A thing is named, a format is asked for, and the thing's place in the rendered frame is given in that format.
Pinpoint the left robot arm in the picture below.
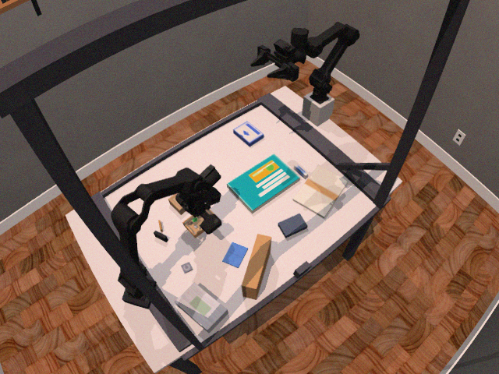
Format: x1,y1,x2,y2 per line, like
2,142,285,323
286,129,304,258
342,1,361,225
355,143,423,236
111,164,221,301

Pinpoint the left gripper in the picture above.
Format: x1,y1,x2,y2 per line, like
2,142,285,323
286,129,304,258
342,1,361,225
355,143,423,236
175,193,222,235

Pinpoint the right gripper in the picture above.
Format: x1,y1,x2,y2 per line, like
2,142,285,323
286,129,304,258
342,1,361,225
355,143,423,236
250,45,299,82

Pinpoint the wooden ball-in-hole puzzle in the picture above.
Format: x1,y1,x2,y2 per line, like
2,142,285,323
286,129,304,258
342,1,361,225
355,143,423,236
182,210,214,238

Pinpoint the blue flat panel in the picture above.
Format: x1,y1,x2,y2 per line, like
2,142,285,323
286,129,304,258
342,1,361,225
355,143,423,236
222,242,248,268

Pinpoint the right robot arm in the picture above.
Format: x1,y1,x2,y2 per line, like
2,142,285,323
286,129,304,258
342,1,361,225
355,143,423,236
274,22,359,104

